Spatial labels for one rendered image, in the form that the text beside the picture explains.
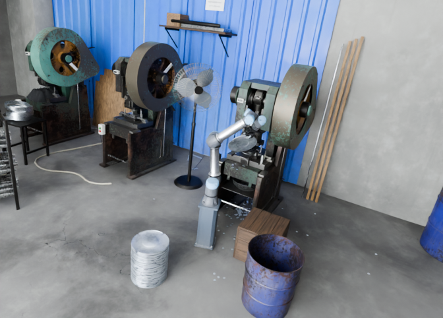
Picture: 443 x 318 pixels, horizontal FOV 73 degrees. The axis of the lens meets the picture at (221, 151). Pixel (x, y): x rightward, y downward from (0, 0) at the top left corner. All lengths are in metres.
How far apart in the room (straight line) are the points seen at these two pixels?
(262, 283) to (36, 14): 6.23
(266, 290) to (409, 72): 2.91
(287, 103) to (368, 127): 1.72
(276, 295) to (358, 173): 2.44
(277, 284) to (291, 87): 1.58
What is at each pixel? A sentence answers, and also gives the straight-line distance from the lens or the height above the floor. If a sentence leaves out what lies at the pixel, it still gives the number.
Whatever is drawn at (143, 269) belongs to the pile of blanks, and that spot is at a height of 0.19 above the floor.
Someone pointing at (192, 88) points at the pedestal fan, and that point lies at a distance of 3.58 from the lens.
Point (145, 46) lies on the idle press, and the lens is 3.72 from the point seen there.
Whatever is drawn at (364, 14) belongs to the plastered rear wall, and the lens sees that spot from 4.14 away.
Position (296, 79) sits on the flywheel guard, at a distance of 2.76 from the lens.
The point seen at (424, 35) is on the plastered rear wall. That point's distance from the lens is 4.11.
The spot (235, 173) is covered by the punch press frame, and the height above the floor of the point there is 0.55.
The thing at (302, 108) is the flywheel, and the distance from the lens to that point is 2.99.
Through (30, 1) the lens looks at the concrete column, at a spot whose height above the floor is 2.07.
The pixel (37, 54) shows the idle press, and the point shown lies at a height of 1.38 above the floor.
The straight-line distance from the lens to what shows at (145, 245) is 2.49.
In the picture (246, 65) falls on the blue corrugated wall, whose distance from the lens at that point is 4.45.
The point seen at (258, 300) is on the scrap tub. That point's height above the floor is 0.17.
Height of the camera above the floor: 1.90
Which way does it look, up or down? 21 degrees down
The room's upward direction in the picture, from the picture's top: 7 degrees clockwise
